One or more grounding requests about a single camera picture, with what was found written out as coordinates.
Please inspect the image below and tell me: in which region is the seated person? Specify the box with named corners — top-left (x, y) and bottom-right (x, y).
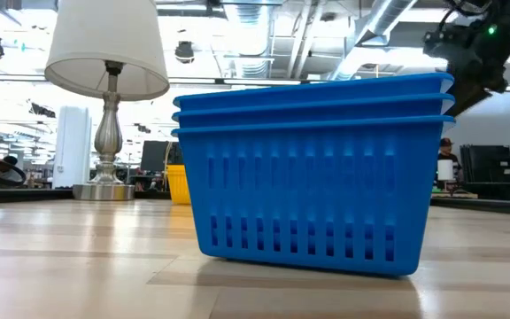
top-left (0, 154), bottom-right (27, 189)

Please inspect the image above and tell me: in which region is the black computer monitor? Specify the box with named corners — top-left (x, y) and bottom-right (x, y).
top-left (139, 140), bottom-right (184, 174)

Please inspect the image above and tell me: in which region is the white paper roll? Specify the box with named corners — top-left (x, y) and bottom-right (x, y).
top-left (437, 159), bottom-right (455, 183)

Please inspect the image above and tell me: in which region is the yellow slotted plastic basket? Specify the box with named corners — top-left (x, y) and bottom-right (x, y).
top-left (166, 164), bottom-right (192, 206)

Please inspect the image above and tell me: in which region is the white tower appliance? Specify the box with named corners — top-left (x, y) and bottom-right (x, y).
top-left (52, 105), bottom-right (94, 190)

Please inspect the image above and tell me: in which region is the blue slotted plastic basket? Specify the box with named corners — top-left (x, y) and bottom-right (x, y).
top-left (172, 72), bottom-right (456, 113)
top-left (170, 115), bottom-right (457, 277)
top-left (171, 93), bottom-right (457, 130)

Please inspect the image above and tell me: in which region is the person with cap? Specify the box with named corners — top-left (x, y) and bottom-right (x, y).
top-left (435, 137), bottom-right (463, 183)

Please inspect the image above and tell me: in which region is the white shade silver table lamp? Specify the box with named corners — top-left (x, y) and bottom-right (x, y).
top-left (43, 0), bottom-right (171, 202)

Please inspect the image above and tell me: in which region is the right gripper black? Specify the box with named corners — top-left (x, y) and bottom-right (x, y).
top-left (422, 17), bottom-right (510, 118)

